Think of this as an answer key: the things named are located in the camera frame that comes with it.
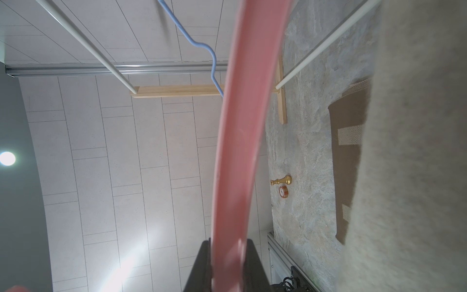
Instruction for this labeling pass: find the red round token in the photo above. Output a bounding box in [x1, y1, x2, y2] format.
[278, 186, 289, 198]

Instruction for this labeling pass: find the brown plaid scarf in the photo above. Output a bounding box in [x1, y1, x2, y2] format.
[328, 78, 371, 244]

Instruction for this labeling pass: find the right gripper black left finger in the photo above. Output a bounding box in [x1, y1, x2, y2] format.
[183, 240, 212, 292]

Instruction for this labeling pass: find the cream beige scarf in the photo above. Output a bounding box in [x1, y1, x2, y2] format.
[336, 1, 467, 292]

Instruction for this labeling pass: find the pink plastic hanger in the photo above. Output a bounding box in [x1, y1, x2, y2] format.
[211, 1, 291, 292]

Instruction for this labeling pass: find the gold chess piece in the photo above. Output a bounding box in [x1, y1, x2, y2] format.
[270, 175, 293, 186]

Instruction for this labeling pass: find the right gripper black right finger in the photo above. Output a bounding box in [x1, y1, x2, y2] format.
[243, 239, 272, 292]

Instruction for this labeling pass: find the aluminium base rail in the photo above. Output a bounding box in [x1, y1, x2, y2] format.
[268, 232, 322, 292]

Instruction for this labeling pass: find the wooden clothes rack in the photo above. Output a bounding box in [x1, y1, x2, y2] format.
[34, 0, 382, 125]

